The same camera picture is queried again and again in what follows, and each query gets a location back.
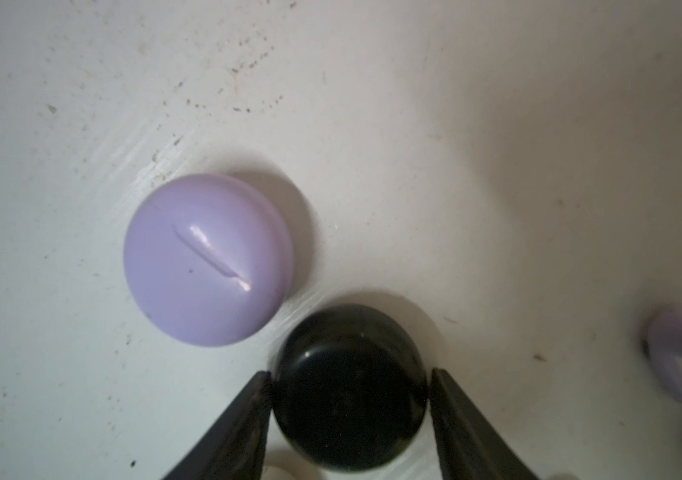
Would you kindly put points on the black round earbud case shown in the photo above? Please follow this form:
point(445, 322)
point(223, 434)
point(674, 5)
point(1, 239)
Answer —
point(350, 389)

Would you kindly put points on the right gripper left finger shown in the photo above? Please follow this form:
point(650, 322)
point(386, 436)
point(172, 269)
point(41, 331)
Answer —
point(234, 448)

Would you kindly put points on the purple round earbud case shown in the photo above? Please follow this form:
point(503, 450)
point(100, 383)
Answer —
point(208, 259)

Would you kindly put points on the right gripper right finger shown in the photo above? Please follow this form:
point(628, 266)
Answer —
point(468, 446)

